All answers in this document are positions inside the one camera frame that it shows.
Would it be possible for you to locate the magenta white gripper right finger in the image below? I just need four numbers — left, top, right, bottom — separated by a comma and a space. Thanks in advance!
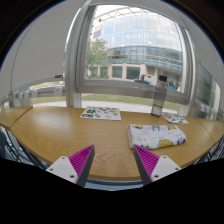
133, 145, 180, 185

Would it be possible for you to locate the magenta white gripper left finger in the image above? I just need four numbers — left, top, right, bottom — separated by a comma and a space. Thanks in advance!
47, 145, 95, 187

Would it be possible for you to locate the folded white patterned towel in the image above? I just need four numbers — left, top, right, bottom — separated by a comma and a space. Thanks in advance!
127, 124, 186, 149

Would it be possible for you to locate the small colourful sticker sheet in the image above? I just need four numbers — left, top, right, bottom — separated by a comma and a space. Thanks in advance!
162, 112, 188, 124

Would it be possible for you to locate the large colourful sticker sheet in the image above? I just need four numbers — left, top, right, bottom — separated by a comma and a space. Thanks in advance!
81, 106, 121, 120

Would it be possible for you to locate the clear plastic water bottle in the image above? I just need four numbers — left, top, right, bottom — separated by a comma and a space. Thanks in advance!
151, 75, 167, 117

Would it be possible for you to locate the white roller blind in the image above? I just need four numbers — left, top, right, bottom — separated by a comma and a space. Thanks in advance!
0, 0, 85, 98

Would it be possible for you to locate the white window frame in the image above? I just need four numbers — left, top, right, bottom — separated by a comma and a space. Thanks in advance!
65, 0, 195, 115

